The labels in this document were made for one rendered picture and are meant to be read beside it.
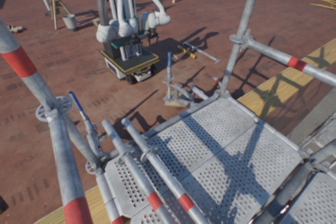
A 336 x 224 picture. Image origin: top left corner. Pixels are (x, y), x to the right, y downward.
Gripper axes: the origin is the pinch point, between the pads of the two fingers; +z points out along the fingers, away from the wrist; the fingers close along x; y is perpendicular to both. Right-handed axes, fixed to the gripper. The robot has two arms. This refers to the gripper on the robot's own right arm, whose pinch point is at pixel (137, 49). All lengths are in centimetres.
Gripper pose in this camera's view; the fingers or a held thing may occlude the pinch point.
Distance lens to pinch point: 221.7
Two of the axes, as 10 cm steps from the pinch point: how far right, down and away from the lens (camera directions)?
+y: -6.5, -5.3, 5.4
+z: 0.0, 7.2, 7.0
